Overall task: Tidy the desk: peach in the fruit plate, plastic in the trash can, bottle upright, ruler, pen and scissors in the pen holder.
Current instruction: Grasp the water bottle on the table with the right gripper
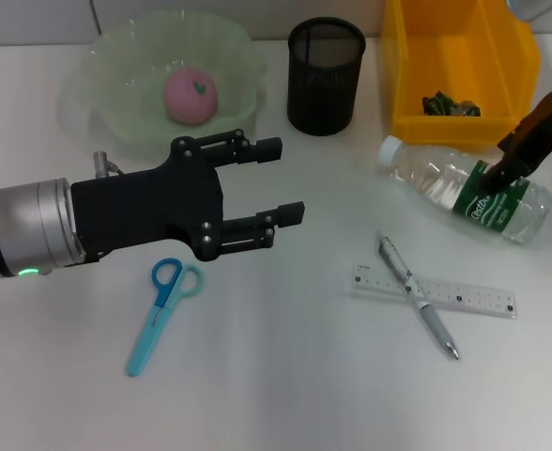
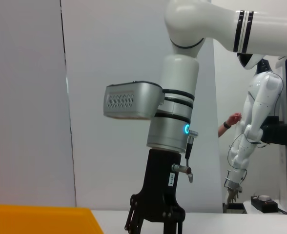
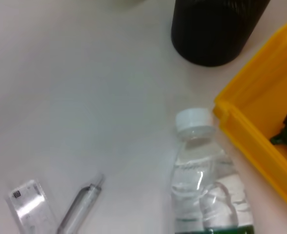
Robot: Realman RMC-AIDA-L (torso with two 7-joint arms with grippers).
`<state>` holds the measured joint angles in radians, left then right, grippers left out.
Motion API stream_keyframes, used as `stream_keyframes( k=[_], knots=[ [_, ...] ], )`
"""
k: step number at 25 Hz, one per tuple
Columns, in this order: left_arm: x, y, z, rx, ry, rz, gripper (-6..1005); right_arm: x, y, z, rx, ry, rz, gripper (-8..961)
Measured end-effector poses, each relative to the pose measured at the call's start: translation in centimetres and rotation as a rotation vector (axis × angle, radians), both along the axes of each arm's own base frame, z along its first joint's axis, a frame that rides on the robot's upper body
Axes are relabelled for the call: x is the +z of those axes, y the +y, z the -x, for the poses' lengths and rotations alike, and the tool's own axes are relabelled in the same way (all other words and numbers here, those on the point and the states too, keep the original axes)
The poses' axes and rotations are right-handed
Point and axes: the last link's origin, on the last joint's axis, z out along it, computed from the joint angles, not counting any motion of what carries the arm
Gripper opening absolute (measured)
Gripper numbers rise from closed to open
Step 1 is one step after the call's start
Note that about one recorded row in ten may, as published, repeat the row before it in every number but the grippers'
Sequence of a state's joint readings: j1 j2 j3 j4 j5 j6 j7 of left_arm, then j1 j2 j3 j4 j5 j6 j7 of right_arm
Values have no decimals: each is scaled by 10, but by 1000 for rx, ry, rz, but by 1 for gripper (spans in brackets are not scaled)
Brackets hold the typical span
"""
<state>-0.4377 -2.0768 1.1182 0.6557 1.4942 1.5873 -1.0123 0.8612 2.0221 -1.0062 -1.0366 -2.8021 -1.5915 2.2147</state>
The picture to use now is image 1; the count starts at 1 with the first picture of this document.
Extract yellow plastic bin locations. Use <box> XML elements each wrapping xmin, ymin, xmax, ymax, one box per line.
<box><xmin>381</xmin><ymin>0</ymin><xmax>542</xmax><ymax>151</ymax></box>

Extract green plastic wrapper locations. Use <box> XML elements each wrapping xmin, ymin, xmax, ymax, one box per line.
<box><xmin>420</xmin><ymin>91</ymin><xmax>483</xmax><ymax>118</ymax></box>

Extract pink peach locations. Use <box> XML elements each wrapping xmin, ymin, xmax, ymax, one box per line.
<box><xmin>163</xmin><ymin>65</ymin><xmax>220</xmax><ymax>126</ymax></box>

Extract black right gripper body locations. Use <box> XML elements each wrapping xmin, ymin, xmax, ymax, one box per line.
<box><xmin>497</xmin><ymin>77</ymin><xmax>552</xmax><ymax>163</ymax></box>

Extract silver ballpoint pen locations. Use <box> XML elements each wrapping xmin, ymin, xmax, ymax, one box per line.
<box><xmin>376</xmin><ymin>232</ymin><xmax>462</xmax><ymax>362</ymax></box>

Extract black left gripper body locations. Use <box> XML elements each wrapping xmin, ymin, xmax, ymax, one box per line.
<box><xmin>69</xmin><ymin>135</ymin><xmax>226</xmax><ymax>263</ymax></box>

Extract clear green-label water bottle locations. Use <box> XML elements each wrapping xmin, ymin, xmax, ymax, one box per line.
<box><xmin>377</xmin><ymin>134</ymin><xmax>552</xmax><ymax>245</ymax></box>

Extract blue scissors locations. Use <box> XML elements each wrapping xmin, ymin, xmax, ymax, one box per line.
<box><xmin>124</xmin><ymin>257</ymin><xmax>206</xmax><ymax>378</ymax></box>

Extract translucent green fruit bowl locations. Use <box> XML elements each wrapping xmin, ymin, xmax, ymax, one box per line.
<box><xmin>58</xmin><ymin>11</ymin><xmax>268</xmax><ymax>159</ymax></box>

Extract black mesh pen holder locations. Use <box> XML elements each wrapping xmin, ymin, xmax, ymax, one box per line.
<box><xmin>286</xmin><ymin>17</ymin><xmax>367</xmax><ymax>138</ymax></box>

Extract clear plastic ruler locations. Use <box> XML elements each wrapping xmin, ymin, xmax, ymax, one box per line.
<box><xmin>351</xmin><ymin>263</ymin><xmax>517</xmax><ymax>320</ymax></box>

